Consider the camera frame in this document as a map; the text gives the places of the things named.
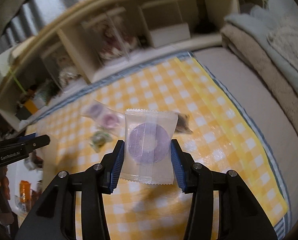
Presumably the orange snack packet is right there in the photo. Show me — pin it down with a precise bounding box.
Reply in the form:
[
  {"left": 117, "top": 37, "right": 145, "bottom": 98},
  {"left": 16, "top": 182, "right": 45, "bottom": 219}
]
[{"left": 19, "top": 180, "right": 31, "bottom": 203}]

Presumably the green white candy packet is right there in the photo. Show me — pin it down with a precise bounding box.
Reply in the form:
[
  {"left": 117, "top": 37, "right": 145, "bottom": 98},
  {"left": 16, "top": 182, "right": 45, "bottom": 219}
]
[{"left": 89, "top": 129, "right": 112, "bottom": 152}]

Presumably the purple ring cookie packet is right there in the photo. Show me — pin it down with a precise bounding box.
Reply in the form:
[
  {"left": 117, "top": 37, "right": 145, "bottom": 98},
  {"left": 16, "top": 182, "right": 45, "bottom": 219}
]
[{"left": 80, "top": 100, "right": 109, "bottom": 125}]

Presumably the pink ring cookie packet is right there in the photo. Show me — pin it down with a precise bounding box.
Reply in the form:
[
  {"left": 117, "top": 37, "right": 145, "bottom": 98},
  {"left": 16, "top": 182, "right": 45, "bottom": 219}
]
[{"left": 97, "top": 109, "right": 125, "bottom": 131}]

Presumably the dark ball strawberry print packet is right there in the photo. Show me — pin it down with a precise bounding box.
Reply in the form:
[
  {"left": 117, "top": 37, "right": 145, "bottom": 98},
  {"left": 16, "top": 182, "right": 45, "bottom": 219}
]
[{"left": 175, "top": 113, "right": 193, "bottom": 134}]

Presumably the purple round cookie packet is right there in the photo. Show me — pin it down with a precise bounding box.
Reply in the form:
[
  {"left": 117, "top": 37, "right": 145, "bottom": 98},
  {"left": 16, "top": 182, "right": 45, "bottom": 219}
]
[{"left": 121, "top": 109, "right": 178, "bottom": 185}]

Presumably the person's left hand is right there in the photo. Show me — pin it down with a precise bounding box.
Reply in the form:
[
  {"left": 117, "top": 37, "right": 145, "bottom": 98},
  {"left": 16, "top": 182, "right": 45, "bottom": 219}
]
[{"left": 0, "top": 166, "right": 10, "bottom": 200}]

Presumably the white shallow cardboard box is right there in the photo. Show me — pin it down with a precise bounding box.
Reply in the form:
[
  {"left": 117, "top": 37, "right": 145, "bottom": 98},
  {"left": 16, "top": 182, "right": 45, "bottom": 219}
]
[{"left": 7, "top": 137, "right": 57, "bottom": 218}]

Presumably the yellow cardboard box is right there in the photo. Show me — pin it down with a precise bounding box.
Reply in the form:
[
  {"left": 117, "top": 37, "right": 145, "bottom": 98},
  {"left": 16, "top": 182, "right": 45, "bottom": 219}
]
[{"left": 23, "top": 99, "right": 39, "bottom": 115}]

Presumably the yellow white checkered cloth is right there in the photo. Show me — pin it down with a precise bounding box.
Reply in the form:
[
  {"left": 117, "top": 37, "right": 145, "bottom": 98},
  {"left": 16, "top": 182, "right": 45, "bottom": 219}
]
[{"left": 26, "top": 56, "right": 290, "bottom": 239}]

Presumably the white doll in case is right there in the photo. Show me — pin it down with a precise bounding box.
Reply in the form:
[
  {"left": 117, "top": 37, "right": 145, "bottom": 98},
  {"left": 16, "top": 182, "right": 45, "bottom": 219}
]
[{"left": 40, "top": 42, "right": 81, "bottom": 90}]

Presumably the wooden bedside shelf unit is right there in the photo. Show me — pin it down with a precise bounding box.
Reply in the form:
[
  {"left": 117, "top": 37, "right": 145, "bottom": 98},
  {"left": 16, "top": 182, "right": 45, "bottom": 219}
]
[{"left": 0, "top": 0, "right": 268, "bottom": 133}]

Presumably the red doll in case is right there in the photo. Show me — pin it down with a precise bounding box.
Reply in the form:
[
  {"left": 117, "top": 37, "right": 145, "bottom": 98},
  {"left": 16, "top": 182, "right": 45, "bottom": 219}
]
[{"left": 82, "top": 7, "right": 139, "bottom": 62}]

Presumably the grey curtain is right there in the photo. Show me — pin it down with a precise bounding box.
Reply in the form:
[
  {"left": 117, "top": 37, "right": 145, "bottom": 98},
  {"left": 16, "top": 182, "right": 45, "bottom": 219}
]
[{"left": 0, "top": 0, "right": 105, "bottom": 55}]

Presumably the white box in shelf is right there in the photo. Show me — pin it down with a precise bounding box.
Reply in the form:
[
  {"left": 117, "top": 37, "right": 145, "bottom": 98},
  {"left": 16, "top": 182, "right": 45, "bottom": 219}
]
[{"left": 148, "top": 23, "right": 191, "bottom": 48}]

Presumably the beige folded blanket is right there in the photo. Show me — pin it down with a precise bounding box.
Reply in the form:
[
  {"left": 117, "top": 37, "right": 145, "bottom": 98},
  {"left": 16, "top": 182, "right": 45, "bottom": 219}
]
[{"left": 220, "top": 23, "right": 298, "bottom": 135}]

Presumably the light blue folded blanket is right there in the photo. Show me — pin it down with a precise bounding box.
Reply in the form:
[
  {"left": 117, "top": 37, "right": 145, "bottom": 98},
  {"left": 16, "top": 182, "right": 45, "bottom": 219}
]
[{"left": 225, "top": 5, "right": 298, "bottom": 95}]

